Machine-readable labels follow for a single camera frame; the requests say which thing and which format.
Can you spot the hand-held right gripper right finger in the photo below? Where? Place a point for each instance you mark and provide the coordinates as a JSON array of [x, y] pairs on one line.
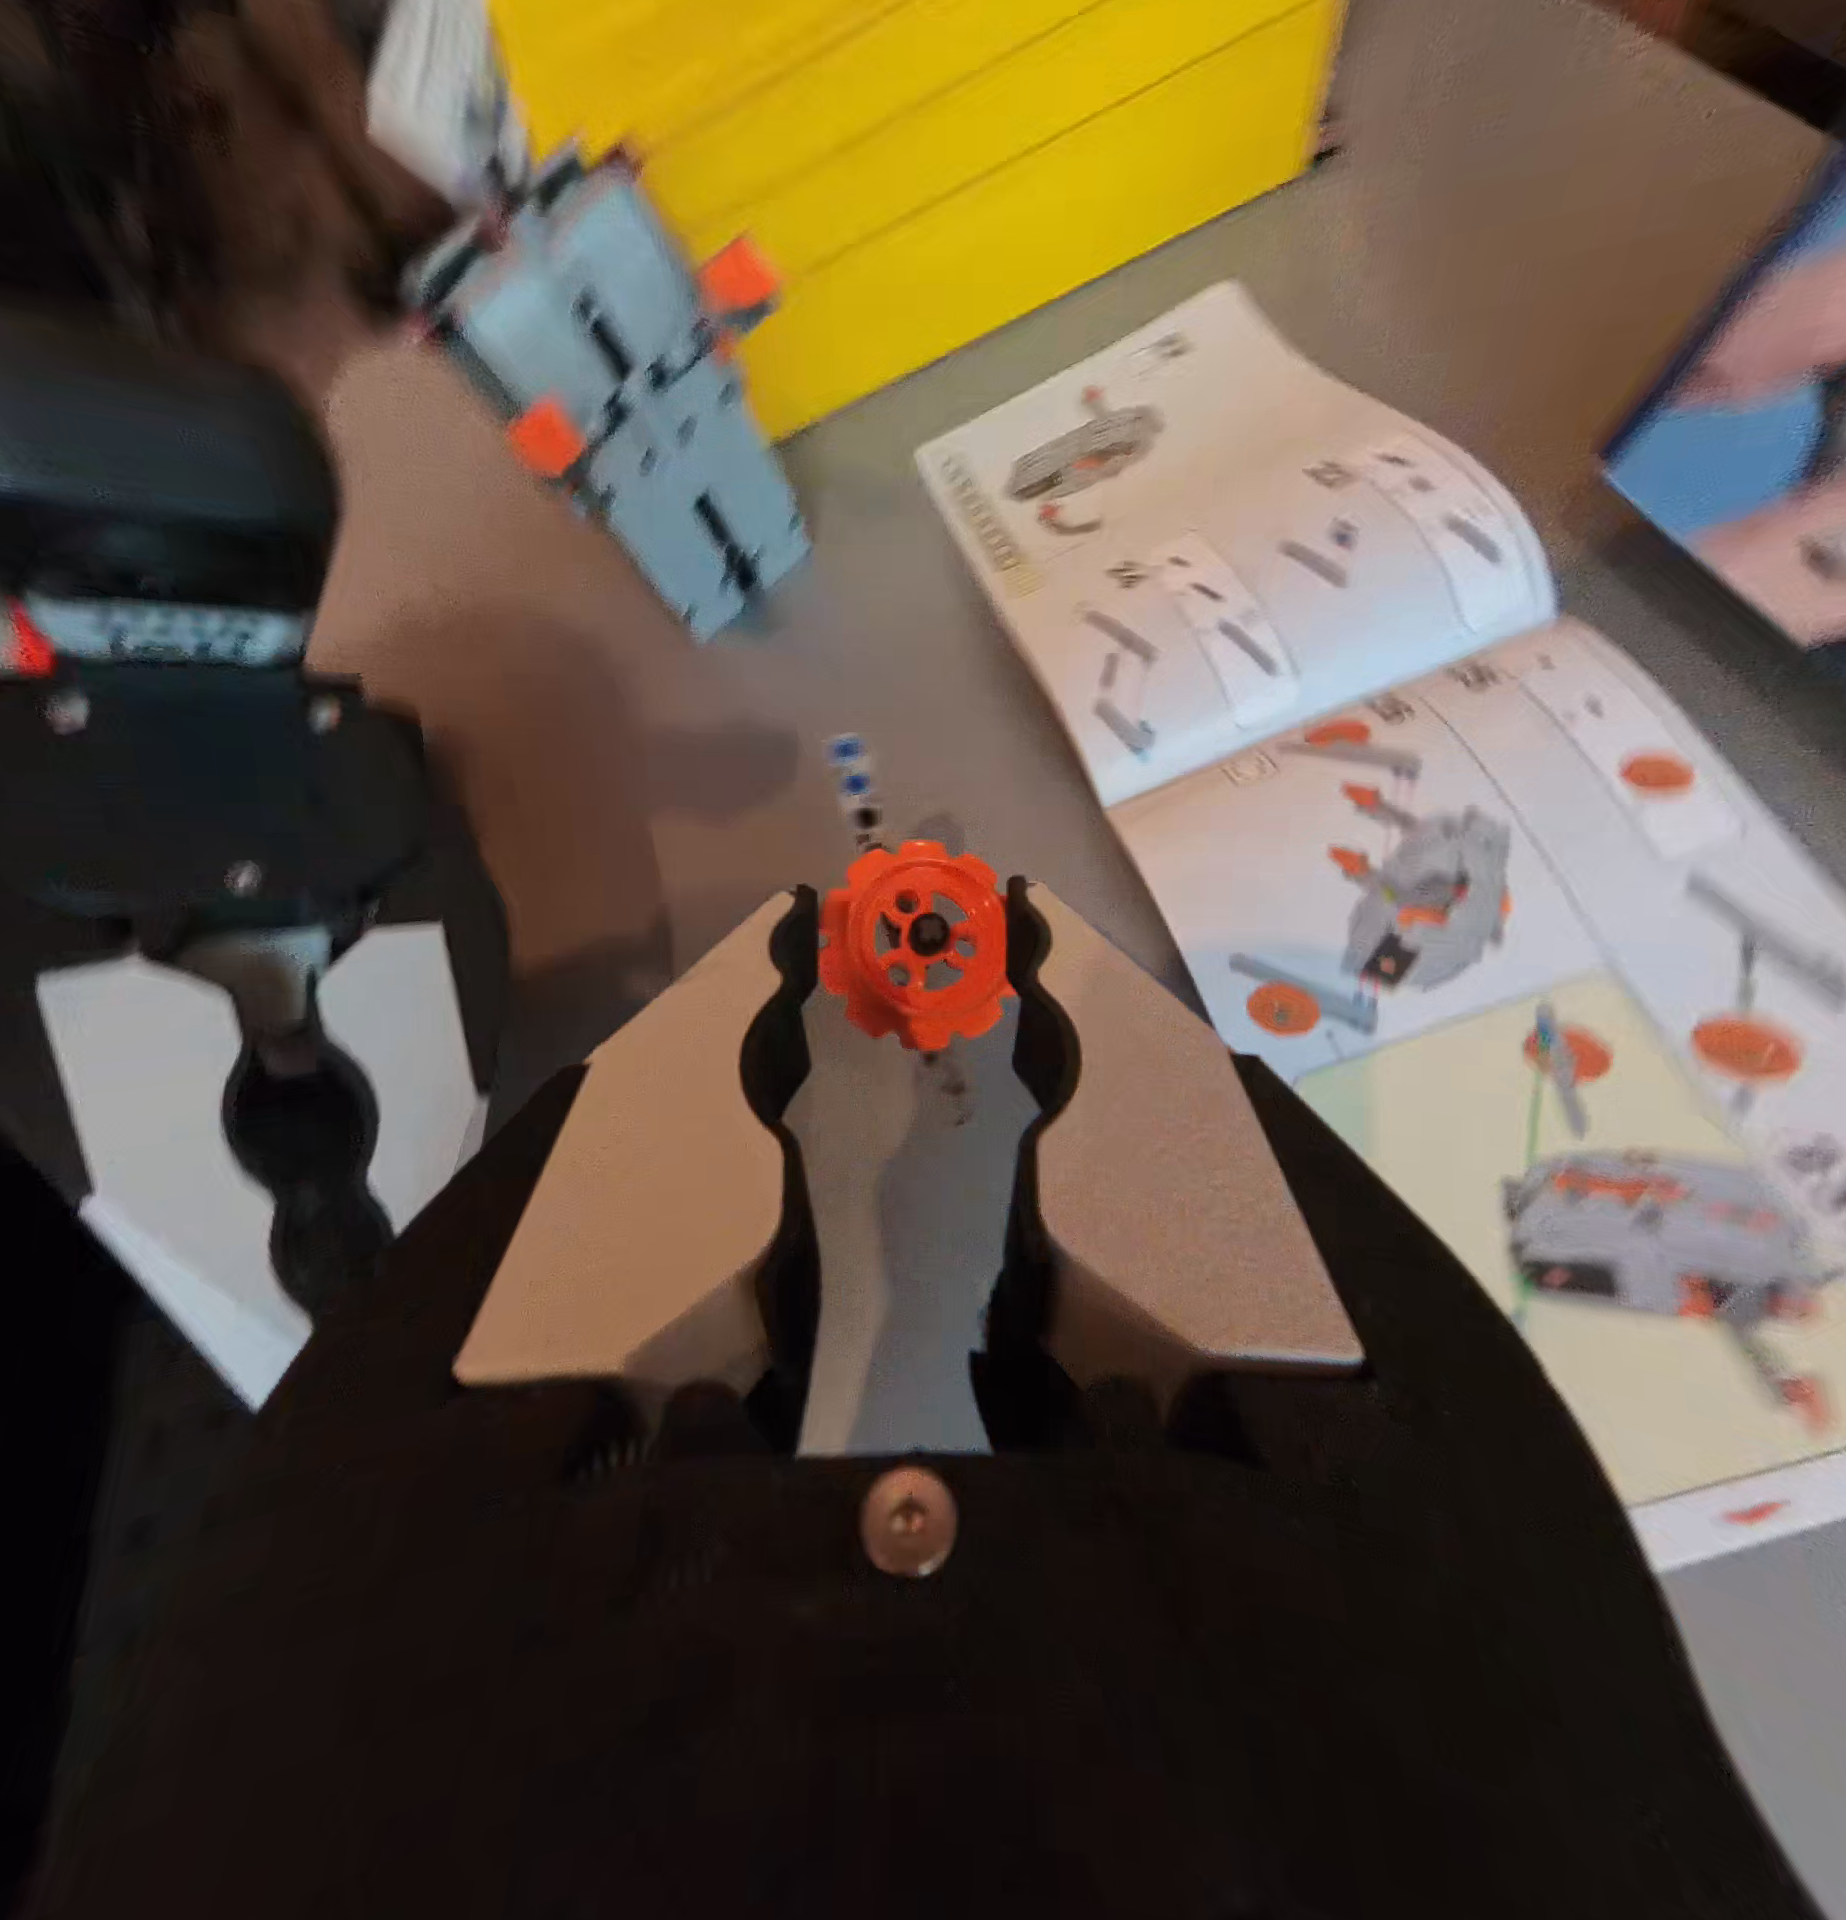
[[1183, 1198]]

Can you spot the orange toy gear wheel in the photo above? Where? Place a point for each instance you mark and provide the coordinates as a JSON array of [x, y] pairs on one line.
[[879, 961]]

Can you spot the blue toy box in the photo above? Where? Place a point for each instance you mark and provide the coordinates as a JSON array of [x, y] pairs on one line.
[[1748, 415]]

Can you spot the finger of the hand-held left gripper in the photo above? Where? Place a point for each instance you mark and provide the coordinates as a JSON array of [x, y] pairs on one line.
[[426, 1033], [145, 1094]]

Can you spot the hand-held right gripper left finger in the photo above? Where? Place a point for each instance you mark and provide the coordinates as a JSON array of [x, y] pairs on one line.
[[637, 1198]]

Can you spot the grey brick toy model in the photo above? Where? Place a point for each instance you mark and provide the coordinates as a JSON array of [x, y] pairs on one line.
[[637, 391]]

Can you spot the white printed sheet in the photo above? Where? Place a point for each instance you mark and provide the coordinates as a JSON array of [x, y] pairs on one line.
[[435, 92]]

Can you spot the yellow storage box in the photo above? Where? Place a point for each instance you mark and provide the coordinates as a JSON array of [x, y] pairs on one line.
[[941, 183]]

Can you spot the open instruction booklet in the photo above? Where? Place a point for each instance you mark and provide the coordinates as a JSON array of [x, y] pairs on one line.
[[1239, 598]]

